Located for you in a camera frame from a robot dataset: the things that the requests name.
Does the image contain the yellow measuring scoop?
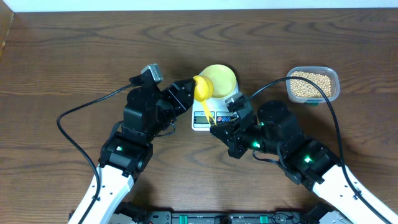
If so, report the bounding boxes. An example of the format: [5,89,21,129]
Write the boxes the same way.
[193,75,216,126]

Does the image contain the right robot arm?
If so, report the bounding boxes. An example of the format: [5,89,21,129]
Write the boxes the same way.
[210,100,397,223]

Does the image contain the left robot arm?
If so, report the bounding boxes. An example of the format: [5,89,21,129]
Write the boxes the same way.
[69,77,195,223]

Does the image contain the white digital kitchen scale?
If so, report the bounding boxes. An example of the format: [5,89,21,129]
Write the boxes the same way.
[192,86,239,131]

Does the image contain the pale yellow bowl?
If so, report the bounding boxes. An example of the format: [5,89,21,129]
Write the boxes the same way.
[200,64,238,98]

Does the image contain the soybeans pile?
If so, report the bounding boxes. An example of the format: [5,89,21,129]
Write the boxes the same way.
[290,72,331,98]

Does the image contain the clear plastic container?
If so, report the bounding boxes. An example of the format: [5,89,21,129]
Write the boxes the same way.
[286,66,340,104]

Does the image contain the left black cable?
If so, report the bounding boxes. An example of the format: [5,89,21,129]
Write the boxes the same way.
[56,80,142,224]

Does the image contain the black cable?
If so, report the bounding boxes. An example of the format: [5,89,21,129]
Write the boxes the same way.
[56,80,142,224]
[244,76,386,224]

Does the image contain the right black cable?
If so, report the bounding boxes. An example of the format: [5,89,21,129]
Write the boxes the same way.
[244,76,386,224]

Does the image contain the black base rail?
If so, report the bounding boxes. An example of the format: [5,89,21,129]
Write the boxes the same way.
[68,202,355,224]

